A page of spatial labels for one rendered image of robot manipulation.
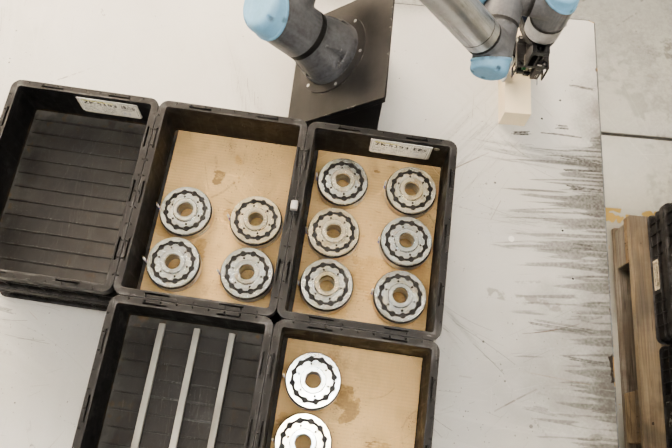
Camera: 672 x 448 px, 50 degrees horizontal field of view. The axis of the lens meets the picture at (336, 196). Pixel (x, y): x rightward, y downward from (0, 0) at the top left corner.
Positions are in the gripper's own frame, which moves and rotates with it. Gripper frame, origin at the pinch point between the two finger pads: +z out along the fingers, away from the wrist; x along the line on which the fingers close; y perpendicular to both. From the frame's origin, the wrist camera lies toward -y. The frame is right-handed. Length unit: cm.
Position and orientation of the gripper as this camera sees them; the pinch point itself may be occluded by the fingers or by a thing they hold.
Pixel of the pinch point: (515, 71)
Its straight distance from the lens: 178.3
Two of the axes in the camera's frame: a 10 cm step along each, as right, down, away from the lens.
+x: 10.0, 0.9, 0.1
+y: -0.8, 9.3, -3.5
